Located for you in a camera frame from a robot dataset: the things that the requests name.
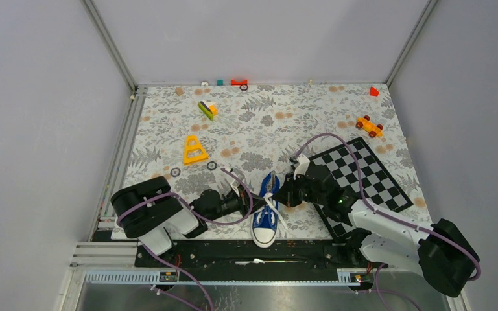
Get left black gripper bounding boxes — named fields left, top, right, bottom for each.
left=205, top=183, right=268, bottom=222

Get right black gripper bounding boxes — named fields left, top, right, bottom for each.
left=272, top=171, right=326, bottom=208

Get white shoelace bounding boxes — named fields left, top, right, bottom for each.
left=252, top=192, right=289, bottom=232

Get blue canvas sneaker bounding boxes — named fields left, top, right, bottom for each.
left=250, top=171, right=280, bottom=248

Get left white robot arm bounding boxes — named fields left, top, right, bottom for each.
left=111, top=177, right=269, bottom=266

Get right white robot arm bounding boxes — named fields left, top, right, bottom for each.
left=271, top=165, right=479, bottom=297

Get yellow plastic triangle toy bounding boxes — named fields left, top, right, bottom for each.
left=183, top=135, right=209, bottom=165

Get floral patterned mat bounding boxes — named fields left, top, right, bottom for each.
left=123, top=84, right=431, bottom=221

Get black white chessboard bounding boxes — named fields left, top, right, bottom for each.
left=307, top=137, right=414, bottom=240

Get orange toy car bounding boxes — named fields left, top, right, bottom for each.
left=355, top=115, right=384, bottom=138

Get stacked toy bricks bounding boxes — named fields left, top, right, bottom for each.
left=198, top=101, right=218, bottom=121

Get red triangular block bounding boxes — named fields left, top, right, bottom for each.
left=369, top=86, right=380, bottom=97

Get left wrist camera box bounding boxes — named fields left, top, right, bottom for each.
left=228, top=178, right=244, bottom=197

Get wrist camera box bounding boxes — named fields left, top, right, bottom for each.
left=228, top=178, right=244, bottom=197
left=294, top=154, right=310, bottom=179

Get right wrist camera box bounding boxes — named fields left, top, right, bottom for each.
left=294, top=154, right=310, bottom=179

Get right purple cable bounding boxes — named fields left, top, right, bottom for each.
left=290, top=133, right=482, bottom=311

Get purple cable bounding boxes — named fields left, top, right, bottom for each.
left=290, top=133, right=482, bottom=311
left=116, top=167, right=254, bottom=311

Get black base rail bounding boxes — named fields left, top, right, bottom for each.
left=134, top=238, right=390, bottom=282

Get red block at wall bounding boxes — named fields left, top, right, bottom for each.
left=230, top=79, right=248, bottom=86

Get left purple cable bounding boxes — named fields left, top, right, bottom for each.
left=116, top=167, right=254, bottom=311

